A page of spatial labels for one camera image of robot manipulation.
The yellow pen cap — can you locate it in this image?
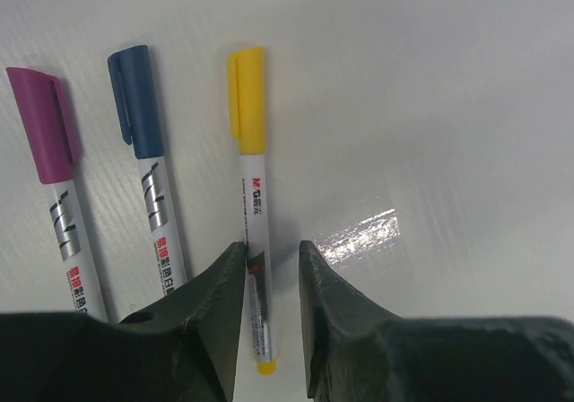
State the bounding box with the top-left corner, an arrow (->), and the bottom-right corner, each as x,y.
227,47 -> 265,155

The yellow-end marker pen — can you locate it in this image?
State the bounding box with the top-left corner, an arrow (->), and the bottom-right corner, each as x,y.
226,47 -> 278,376

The blue-end marker pen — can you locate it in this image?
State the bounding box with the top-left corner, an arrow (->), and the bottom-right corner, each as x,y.
106,45 -> 188,325

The blue pen cap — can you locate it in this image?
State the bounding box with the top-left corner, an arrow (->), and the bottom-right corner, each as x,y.
108,45 -> 165,159

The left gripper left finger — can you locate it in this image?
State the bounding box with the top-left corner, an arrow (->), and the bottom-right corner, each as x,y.
1,242 -> 246,401

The magenta pen cap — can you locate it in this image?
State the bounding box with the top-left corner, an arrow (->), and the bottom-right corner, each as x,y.
6,67 -> 81,185

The magenta-end marker pen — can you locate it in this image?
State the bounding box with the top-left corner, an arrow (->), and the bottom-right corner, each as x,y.
4,66 -> 109,322

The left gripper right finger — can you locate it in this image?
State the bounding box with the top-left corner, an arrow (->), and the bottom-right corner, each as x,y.
299,240 -> 573,401

